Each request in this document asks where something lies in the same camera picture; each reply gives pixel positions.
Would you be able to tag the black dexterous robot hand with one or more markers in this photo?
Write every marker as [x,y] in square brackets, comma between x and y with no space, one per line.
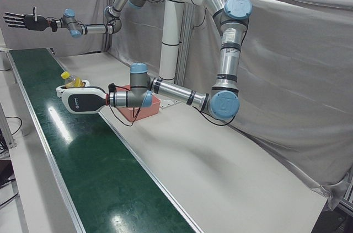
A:
[33,22]

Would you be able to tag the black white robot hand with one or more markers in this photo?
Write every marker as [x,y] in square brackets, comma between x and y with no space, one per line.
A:
[85,100]

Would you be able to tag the orange drink bottle yellow cap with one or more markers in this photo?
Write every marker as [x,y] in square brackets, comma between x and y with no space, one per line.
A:
[70,80]

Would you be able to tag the silver UR5e robot arm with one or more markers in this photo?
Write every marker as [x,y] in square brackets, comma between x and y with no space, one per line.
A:
[229,59]
[95,28]

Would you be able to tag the pink plastic basket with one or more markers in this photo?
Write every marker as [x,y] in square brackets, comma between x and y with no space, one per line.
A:
[146,111]

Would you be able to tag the green conveyor belt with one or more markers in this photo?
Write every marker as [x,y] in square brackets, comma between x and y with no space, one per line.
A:
[96,161]

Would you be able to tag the white robot torso stand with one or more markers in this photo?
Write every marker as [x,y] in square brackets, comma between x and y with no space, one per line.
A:
[171,37]

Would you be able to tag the grey fabric curtain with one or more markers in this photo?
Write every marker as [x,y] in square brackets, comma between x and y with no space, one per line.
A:
[289,65]

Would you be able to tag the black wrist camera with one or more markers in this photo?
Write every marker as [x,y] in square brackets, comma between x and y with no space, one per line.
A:
[111,87]
[53,25]

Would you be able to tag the aluminium frame leg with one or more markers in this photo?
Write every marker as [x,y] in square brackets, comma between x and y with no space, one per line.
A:
[7,131]

